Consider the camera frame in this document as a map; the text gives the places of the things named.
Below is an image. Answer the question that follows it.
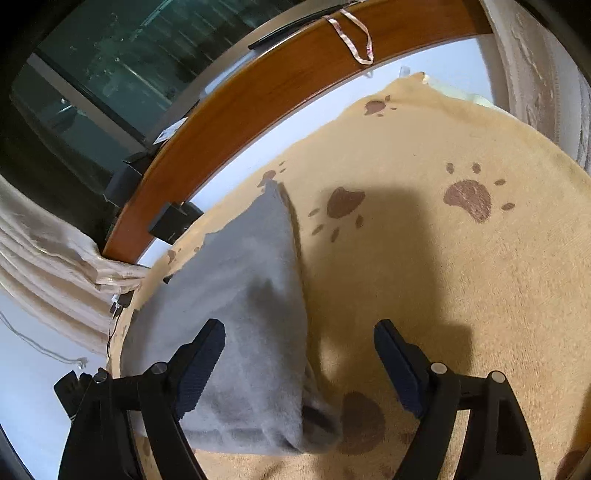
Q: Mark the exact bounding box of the pink ribbon loop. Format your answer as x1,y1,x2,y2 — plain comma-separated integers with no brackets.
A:
323,10,374,65

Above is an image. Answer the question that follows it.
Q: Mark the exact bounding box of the cream pleated curtain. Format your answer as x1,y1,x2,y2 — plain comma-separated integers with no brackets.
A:
0,175,151,356

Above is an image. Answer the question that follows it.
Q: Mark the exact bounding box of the grey knit sweater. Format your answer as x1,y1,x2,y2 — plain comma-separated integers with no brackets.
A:
119,180,345,455

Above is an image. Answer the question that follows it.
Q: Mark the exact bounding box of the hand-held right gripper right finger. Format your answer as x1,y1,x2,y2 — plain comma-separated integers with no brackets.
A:
373,318,541,480

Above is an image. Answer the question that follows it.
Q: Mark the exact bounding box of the window glass pane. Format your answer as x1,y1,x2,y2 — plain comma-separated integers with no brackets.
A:
9,0,361,204

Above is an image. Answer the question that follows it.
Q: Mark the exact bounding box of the wooden window sill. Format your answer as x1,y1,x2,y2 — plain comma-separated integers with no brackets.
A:
102,0,492,266

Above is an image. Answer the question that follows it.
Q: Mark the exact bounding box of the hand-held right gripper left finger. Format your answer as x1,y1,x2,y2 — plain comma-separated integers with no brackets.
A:
58,318,227,480

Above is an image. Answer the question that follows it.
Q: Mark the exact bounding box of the black flat bar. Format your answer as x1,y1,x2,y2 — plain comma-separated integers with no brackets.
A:
248,4,345,51

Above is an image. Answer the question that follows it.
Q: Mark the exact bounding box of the yellow paw print blanket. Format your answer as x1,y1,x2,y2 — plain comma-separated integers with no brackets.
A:
106,71,591,480

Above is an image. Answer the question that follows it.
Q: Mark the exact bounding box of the dark open cardboard box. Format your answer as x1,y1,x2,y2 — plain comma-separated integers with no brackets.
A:
148,200,205,245

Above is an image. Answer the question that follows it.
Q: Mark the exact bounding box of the white paper card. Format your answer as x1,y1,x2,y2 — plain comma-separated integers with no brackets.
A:
154,117,188,144

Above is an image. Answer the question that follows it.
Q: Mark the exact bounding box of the white cord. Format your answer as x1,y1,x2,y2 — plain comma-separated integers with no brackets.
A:
0,311,88,370

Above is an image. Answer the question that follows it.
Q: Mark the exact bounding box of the black power adapter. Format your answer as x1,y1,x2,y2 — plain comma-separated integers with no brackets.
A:
110,291,137,319

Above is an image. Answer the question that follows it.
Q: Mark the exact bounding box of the cream embossed curtain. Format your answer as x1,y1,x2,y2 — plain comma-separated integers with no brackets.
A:
480,0,591,174

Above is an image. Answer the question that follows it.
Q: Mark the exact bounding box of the dark grey box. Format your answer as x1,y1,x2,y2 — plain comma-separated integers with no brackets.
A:
104,152,153,206

